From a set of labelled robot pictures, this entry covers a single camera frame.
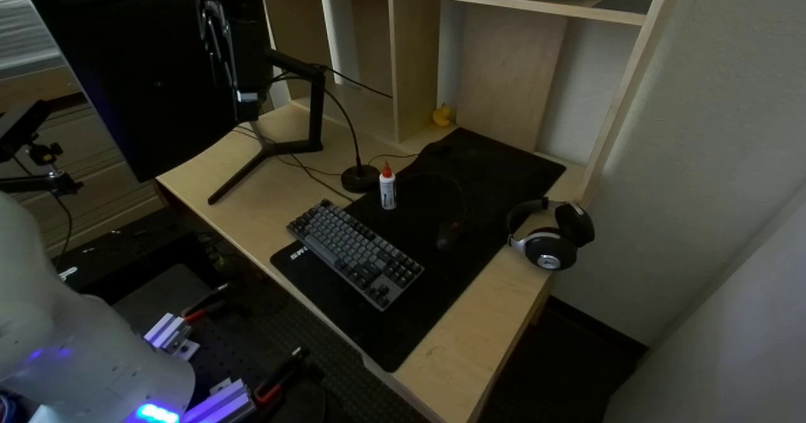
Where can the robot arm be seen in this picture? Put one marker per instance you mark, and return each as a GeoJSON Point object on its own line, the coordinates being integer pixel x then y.
{"type": "Point", "coordinates": [75, 354]}

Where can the grey and black keyboard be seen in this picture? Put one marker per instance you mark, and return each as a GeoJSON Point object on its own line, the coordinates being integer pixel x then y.
{"type": "Point", "coordinates": [356, 253]}

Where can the black monitor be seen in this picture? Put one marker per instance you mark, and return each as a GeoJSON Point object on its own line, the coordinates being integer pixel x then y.
{"type": "Point", "coordinates": [138, 64]}

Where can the black gooseneck stand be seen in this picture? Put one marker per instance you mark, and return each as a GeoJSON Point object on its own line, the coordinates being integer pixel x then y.
{"type": "Point", "coordinates": [360, 179]}

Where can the white glue bottle orange cap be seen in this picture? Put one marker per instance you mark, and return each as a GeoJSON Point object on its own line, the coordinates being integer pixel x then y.
{"type": "Point", "coordinates": [388, 190]}

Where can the yellow rubber duck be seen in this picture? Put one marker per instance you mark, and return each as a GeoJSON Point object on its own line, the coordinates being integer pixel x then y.
{"type": "Point", "coordinates": [442, 117]}

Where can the wooden shelf unit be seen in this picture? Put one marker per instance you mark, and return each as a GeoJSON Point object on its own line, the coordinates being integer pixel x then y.
{"type": "Point", "coordinates": [504, 77]}

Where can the black desk mat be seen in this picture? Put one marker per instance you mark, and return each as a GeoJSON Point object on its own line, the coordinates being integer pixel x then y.
{"type": "Point", "coordinates": [478, 177]}

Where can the black computer mouse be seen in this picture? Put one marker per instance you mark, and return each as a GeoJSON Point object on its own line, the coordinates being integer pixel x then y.
{"type": "Point", "coordinates": [448, 237]}

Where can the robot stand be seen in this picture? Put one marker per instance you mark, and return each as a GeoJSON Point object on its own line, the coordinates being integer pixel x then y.
{"type": "Point", "coordinates": [252, 341]}

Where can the black and silver headphones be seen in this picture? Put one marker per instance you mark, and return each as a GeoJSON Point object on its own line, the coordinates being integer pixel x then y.
{"type": "Point", "coordinates": [546, 250]}

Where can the camera on mount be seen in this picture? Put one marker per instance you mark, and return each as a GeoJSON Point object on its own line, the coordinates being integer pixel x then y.
{"type": "Point", "coordinates": [28, 152]}

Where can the aluminium bracket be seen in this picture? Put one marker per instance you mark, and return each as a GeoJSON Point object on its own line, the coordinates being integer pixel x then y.
{"type": "Point", "coordinates": [220, 404]}
{"type": "Point", "coordinates": [169, 335]}

